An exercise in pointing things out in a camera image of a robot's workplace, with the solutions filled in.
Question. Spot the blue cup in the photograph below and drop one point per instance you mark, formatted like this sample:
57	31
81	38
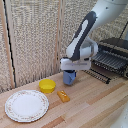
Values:
70	77

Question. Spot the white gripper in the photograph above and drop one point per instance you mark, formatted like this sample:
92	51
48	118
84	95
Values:
75	63

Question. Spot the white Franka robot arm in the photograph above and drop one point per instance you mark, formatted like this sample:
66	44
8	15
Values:
91	28

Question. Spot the white patterned plate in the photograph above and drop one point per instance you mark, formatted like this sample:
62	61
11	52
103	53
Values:
26	105

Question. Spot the yellow bowl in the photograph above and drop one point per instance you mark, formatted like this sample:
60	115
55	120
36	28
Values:
47	86

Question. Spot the orange block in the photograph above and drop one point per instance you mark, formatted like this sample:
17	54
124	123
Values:
63	96

